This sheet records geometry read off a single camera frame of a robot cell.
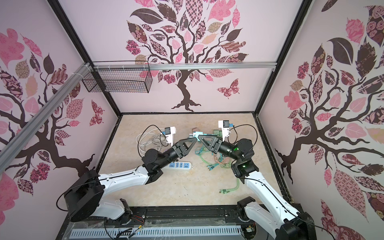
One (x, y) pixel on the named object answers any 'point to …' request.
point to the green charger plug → (218, 133)
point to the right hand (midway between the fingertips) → (201, 137)
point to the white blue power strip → (180, 165)
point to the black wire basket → (134, 76)
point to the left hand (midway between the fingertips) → (198, 142)
